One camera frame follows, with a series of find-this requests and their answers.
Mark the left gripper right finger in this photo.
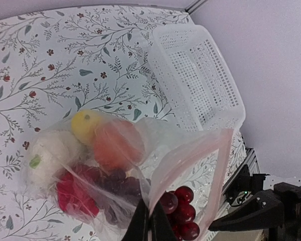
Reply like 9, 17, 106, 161
147, 202, 177, 241

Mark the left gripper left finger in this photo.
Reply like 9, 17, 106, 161
122, 199, 149, 241

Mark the dark red grape bunch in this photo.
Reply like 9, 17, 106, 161
96, 169, 200, 240

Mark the clear zip top bag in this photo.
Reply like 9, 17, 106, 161
21, 110, 234, 240

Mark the red pepper toy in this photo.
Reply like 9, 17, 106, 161
56, 164, 100, 217

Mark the orange pumpkin toy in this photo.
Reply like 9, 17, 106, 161
93, 119, 145, 172

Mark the white cauliflower toy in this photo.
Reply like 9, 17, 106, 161
27, 131, 84, 189

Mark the yellow corn toy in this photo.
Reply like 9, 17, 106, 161
71, 109, 103, 146

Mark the white plastic basket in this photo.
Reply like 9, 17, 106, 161
148, 24, 246, 132

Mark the floral table mat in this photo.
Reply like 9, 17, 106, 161
0, 5, 248, 241

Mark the aluminium front rail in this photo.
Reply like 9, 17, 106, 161
214, 148, 260, 219

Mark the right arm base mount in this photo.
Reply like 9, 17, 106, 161
209, 178, 301, 240

